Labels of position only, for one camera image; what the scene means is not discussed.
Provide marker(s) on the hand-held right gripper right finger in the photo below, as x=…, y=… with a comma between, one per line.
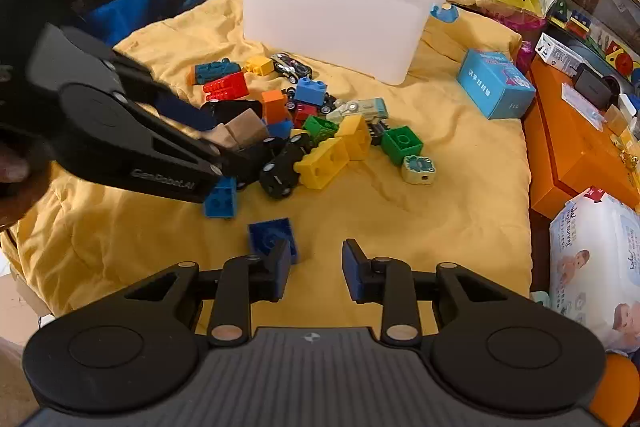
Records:
x=352, y=274

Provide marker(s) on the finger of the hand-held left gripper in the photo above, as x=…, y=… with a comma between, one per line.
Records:
x=175, y=104
x=235, y=164

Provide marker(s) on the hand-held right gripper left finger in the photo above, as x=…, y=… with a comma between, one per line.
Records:
x=281, y=272

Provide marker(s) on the tan toy brick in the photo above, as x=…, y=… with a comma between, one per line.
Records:
x=242, y=132

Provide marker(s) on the dark blue toy brick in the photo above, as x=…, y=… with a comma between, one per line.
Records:
x=270, y=234

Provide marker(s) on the light blue toy brick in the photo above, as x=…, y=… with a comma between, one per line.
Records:
x=310, y=93

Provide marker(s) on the green square toy brick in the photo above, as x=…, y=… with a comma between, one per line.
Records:
x=400, y=147

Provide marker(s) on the white green toy van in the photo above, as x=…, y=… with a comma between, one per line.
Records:
x=362, y=109

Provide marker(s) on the white plastic bin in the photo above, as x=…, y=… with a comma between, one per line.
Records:
x=325, y=17

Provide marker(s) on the person's left hand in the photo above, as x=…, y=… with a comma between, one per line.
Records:
x=10, y=167

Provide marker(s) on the teal toy vehicle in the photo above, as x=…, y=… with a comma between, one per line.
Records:
x=217, y=70

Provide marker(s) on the red toy vehicle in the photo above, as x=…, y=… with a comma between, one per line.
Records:
x=227, y=87

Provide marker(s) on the yellow blanket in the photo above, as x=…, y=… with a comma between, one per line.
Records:
x=400, y=232

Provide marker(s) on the small red toy car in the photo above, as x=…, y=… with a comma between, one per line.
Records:
x=305, y=113

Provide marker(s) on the pile of toy bricks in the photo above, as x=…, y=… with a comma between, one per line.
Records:
x=322, y=163

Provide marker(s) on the black white race car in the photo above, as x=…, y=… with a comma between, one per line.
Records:
x=290, y=66

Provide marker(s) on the pale green animal bead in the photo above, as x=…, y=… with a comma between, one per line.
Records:
x=417, y=169

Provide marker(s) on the blue cardboard box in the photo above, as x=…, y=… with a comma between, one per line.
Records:
x=492, y=82

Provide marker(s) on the orange box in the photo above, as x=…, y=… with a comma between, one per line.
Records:
x=565, y=157

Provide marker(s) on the wet wipes pack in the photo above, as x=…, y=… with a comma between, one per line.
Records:
x=595, y=257

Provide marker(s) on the pink plastic bag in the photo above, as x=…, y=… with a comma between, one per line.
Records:
x=526, y=57

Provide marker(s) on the white card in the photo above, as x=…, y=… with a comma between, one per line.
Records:
x=580, y=104

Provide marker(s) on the small white box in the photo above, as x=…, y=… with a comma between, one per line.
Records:
x=555, y=52

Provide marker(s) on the black device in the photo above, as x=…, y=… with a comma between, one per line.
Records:
x=590, y=84

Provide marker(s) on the wooden shape puzzle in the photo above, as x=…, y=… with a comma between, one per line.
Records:
x=620, y=54

